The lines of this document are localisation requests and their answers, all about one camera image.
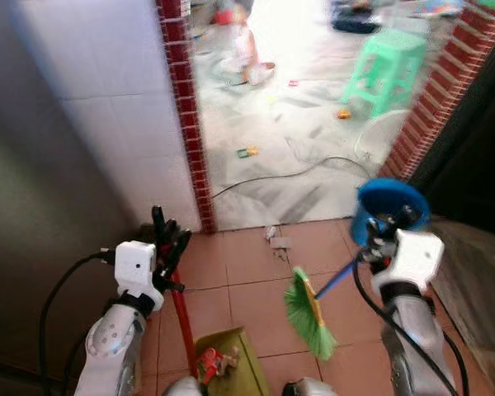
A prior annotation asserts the green broom with blue handle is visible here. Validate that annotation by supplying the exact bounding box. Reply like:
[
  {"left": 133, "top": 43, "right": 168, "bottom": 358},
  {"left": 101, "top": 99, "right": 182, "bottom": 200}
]
[{"left": 282, "top": 247, "right": 372, "bottom": 362}]

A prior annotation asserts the olive dustpan with red handle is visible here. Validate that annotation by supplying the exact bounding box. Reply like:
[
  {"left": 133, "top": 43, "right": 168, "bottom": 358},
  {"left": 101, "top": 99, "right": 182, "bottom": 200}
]
[{"left": 159, "top": 243, "right": 270, "bottom": 396}]

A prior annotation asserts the blue plastic bucket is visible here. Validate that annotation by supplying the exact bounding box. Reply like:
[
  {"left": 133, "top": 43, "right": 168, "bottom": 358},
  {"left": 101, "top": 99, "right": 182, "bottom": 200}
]
[{"left": 350, "top": 177, "right": 432, "bottom": 249}]

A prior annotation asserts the white round fan guard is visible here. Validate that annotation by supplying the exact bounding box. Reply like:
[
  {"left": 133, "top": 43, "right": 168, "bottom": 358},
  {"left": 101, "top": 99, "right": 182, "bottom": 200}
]
[{"left": 354, "top": 109, "right": 415, "bottom": 163}]

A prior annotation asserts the small white paper scrap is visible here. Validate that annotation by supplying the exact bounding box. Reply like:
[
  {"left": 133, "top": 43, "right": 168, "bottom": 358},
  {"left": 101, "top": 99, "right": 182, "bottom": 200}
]
[{"left": 264, "top": 225, "right": 294, "bottom": 263}]

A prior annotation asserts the grey stone slab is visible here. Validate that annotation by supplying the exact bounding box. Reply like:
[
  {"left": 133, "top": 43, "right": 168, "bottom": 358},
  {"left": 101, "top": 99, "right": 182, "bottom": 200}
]
[{"left": 427, "top": 216, "right": 495, "bottom": 368}]

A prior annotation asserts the red crumpled wrapper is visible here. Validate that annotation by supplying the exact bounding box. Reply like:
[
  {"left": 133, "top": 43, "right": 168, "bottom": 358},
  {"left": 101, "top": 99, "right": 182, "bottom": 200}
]
[{"left": 196, "top": 346, "right": 233, "bottom": 385}]

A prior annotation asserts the silver robot left leg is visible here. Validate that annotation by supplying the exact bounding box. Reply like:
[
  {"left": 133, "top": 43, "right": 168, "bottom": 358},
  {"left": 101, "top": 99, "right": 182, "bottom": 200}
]
[{"left": 160, "top": 377, "right": 204, "bottom": 396}]

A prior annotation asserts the silver robot leg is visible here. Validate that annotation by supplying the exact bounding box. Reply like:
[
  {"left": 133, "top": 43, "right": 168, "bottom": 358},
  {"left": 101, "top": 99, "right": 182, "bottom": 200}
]
[
  {"left": 281, "top": 377, "right": 340, "bottom": 396},
  {"left": 160, "top": 377, "right": 204, "bottom": 396}
]

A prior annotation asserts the silver robot right leg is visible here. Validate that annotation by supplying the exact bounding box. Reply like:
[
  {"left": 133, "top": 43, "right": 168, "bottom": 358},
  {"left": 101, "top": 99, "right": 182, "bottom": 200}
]
[{"left": 281, "top": 377, "right": 340, "bottom": 396}]

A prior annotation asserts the green plastic stool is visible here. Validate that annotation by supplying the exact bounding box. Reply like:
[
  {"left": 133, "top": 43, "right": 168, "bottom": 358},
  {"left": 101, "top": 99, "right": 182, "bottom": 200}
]
[{"left": 339, "top": 28, "right": 431, "bottom": 119}]

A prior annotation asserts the small child in white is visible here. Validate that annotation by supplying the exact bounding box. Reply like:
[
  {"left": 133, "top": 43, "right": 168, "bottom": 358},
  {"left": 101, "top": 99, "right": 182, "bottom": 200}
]
[{"left": 221, "top": 3, "right": 276, "bottom": 87}]

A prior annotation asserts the dark bag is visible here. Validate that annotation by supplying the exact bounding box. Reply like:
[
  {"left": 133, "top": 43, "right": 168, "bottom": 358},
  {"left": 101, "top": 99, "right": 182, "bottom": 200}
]
[{"left": 329, "top": 0, "right": 382, "bottom": 35}]

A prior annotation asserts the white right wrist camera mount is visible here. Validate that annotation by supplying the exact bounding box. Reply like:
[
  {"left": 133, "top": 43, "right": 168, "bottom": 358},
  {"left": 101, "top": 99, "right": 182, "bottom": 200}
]
[{"left": 371, "top": 229, "right": 446, "bottom": 299}]

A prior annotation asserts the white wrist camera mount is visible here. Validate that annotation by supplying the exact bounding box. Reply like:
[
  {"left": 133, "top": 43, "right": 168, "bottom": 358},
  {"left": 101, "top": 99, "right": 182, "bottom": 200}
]
[
  {"left": 113, "top": 240, "right": 167, "bottom": 314},
  {"left": 371, "top": 229, "right": 446, "bottom": 299}
]

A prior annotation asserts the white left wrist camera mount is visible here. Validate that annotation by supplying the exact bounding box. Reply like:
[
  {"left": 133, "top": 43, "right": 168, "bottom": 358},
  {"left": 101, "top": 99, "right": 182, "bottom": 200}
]
[{"left": 113, "top": 240, "right": 167, "bottom": 314}]

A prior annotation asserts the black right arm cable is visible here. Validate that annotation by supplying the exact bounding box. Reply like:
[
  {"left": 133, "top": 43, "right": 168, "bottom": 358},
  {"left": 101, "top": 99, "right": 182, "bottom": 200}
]
[{"left": 351, "top": 254, "right": 446, "bottom": 396}]

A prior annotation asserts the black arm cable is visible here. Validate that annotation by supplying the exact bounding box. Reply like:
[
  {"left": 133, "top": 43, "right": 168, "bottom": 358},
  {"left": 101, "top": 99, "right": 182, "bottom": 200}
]
[
  {"left": 38, "top": 251, "right": 118, "bottom": 396},
  {"left": 351, "top": 254, "right": 446, "bottom": 396}
]

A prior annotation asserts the thin black floor cable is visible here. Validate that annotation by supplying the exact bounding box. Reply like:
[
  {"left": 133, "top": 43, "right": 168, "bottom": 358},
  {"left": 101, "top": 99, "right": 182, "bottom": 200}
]
[{"left": 212, "top": 155, "right": 374, "bottom": 200}]

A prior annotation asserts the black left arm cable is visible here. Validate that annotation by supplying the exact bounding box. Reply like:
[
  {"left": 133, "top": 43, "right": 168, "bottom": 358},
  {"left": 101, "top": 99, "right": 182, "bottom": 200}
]
[{"left": 38, "top": 251, "right": 118, "bottom": 396}]

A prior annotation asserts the wide red brick door post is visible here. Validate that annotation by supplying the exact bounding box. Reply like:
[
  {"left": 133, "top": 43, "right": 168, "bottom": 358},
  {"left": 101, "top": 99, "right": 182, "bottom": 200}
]
[{"left": 379, "top": 0, "right": 495, "bottom": 183}]

